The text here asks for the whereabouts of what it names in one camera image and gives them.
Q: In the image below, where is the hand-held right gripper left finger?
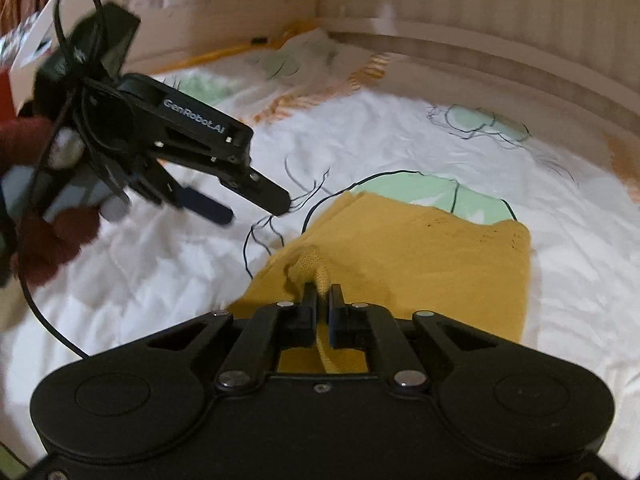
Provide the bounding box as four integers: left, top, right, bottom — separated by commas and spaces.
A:
145, 283, 321, 394

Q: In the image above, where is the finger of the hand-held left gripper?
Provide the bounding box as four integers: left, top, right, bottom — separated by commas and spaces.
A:
218, 166, 293, 215
148, 159, 236, 227

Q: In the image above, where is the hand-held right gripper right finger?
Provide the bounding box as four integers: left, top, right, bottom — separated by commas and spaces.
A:
327, 283, 502, 394

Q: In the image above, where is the mustard yellow knit garment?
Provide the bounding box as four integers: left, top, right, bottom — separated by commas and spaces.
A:
227, 191, 532, 376

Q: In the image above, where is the white printed card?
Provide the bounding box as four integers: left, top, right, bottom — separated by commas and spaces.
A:
0, 0, 101, 113

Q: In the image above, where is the white printed bed sheet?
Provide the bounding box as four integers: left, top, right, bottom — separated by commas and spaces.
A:
0, 25, 640, 478

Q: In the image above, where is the black cable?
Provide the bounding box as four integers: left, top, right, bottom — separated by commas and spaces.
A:
19, 0, 132, 360

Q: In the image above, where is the wooden bed frame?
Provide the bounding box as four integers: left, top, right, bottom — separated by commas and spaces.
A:
125, 0, 640, 161

